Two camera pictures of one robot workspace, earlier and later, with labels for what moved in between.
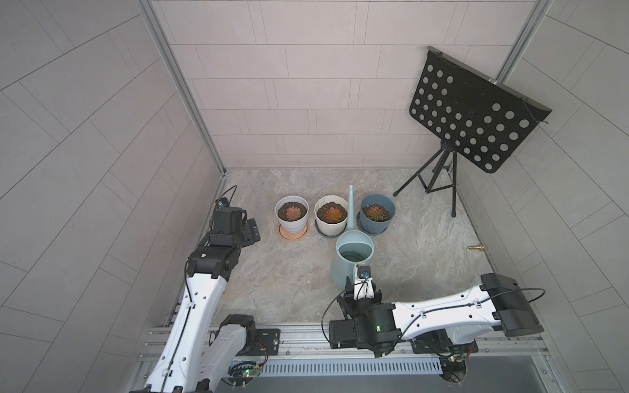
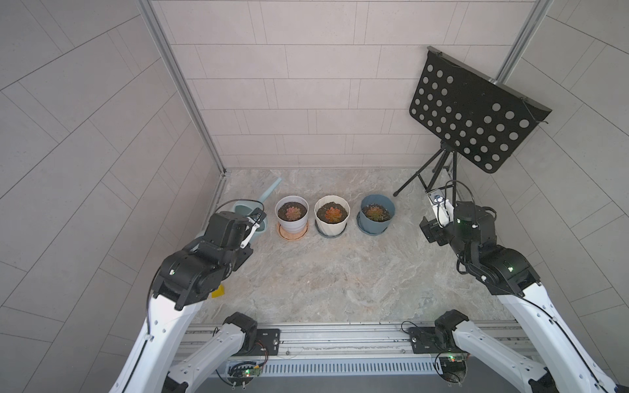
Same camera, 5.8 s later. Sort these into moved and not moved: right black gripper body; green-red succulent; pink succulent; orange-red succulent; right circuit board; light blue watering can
Moved: light blue watering can; right black gripper body
Not moved: green-red succulent; pink succulent; right circuit board; orange-red succulent
